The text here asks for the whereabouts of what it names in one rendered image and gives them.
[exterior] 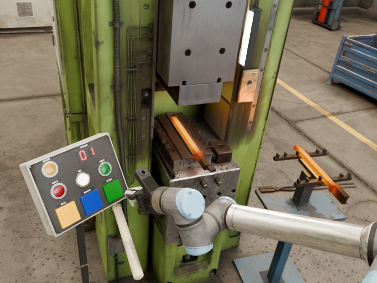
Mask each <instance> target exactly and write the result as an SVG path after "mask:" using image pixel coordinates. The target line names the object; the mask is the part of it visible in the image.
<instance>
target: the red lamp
mask: <svg viewBox="0 0 377 283"><path fill-rule="evenodd" d="M64 193H65V189H64V187H63V186H62V185H56V186H55V187H54V188H53V195H54V196H55V197H61V196H62V195H63V194H64Z"/></svg>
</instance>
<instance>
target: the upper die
mask: <svg viewBox="0 0 377 283"><path fill-rule="evenodd" d="M155 76H156V77H157V79H158V80H159V81H160V83H161V84H162V85H163V87H164V88H165V90H166V91H167V92H168V94H169V95H170V96H171V98H172V99H173V100H174V102H175V103H176V105H178V106H188V105H195V104H205V103H215V102H220V96H221V92H222V85H223V82H220V81H218V80H217V83H207V84H194V85H185V84H184V83H183V82H182V85H181V86H167V84H166V83H165V82H164V81H163V79H162V78H161V77H160V75H159V74H158V73H157V72H156V71H155Z"/></svg>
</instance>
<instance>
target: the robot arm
mask: <svg viewBox="0 0 377 283"><path fill-rule="evenodd" d="M134 176H135V177H136V179H137V181H138V182H139V184H140V185H141V186H139V187H135V188H131V189H128V190H126V191H125V196H126V197H127V198H128V200H129V202H130V204H131V205H132V206H133V207H134V206H135V202H137V205H138V206H139V209H137V211H138V213H139V214H140V215H144V216H148V215H150V214H157V215H160V216H161V215H163V214H167V215H171V216H173V218H174V221H175V223H176V226H177V229H178V232H179V234H180V237H181V240H182V242H183V246H184V247H185V250H186V252H187V253H188V254H189V255H203V254H205V253H207V252H209V251H210V250H211V249H212V247H213V242H212V239H213V238H214V237H215V236H216V235H218V234H219V233H220V232H221V231H222V230H223V229H227V230H232V231H239V232H244V233H247V234H251V235H256V236H261V237H264V238H269V239H273V240H278V241H283V242H286V243H291V244H295V245H300V246H303V247H308V248H312V249H317V250H322V251H325V252H329V253H334V254H339V255H343V256H346V257H351V258H356V259H360V260H363V261H365V263H366V264H367V265H368V267H369V268H370V269H369V271H368V273H367V275H366V276H365V278H364V279H363V281H362V283H377V222H373V223H371V224H370V225H368V226H361V225H355V224H351V223H344V222H338V221H332V220H325V219H321V218H315V217H308V216H302V215H297V214H291V213H285V212H278V211H272V210H268V209H261V208H255V207H249V206H242V205H239V204H237V203H236V202H235V201H234V200H233V199H231V198H229V197H220V198H218V199H216V200H215V201H214V202H213V203H212V204H211V205H209V206H208V207H207V208H206V209H204V208H205V202H204V198H203V196H202V195H201V193H200V192H198V191H197V190H195V189H190V188H172V187H166V186H161V187H159V186H158V184H157V183H156V182H155V180H154V179H153V177H152V176H151V174H150V173H149V171H148V170H147V169H146V167H142V168H139V169H137V170H136V171H135V173H134ZM140 210H141V211H142V212H144V214H142V213H141V212H140ZM148 211H149V213H147V212H148Z"/></svg>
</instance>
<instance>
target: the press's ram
mask: <svg viewBox="0 0 377 283"><path fill-rule="evenodd" d="M245 6H246V0H158V24H157V53H156V69H155V70H156V72H157V73H158V74H159V75H160V77H161V78H162V79H163V81H164V82H165V83H166V84H167V86H181V85H182V82H183V83H184V84H185V85H194V84H207V83H217V80H218V81H220V82H228V81H233V77H234V73H235V66H236V60H237V54H238V47H239V43H240V36H241V30H242V23H243V17H244V13H245Z"/></svg>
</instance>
